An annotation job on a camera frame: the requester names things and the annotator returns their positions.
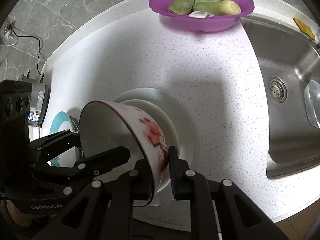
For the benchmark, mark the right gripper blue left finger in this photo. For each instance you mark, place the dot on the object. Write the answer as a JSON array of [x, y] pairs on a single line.
[[138, 181]]

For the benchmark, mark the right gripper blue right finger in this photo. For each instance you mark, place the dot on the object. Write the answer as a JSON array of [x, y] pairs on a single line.
[[186, 183]]

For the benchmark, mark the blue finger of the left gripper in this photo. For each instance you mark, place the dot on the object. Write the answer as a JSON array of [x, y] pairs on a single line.
[[102, 163], [55, 137]]

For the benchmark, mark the teal floral plate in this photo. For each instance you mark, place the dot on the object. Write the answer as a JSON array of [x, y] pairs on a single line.
[[62, 127]]

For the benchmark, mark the white bowl red pattern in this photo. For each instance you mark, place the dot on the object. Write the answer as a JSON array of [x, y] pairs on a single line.
[[125, 138]]

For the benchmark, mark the large white bowl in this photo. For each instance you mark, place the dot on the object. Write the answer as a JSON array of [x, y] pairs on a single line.
[[173, 117]]

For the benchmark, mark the small white bowl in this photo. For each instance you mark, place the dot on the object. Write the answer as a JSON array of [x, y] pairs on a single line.
[[163, 133]]

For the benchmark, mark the person right hand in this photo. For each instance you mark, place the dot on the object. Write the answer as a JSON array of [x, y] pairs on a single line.
[[20, 218]]

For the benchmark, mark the stainless rice cooker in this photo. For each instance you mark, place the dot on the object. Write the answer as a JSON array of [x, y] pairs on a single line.
[[38, 101]]

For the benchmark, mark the clear glass bowl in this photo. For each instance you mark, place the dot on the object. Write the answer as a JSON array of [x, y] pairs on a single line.
[[311, 97]]

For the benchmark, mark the stainless steel sink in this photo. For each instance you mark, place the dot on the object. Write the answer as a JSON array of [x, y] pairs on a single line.
[[287, 58]]

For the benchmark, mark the purple plastic bowl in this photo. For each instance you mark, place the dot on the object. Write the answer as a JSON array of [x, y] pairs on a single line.
[[208, 16]]

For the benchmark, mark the yellow sponge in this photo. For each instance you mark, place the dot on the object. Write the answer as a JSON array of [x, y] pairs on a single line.
[[304, 28]]

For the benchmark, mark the wall power outlet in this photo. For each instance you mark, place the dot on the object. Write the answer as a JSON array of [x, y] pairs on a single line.
[[9, 25]]

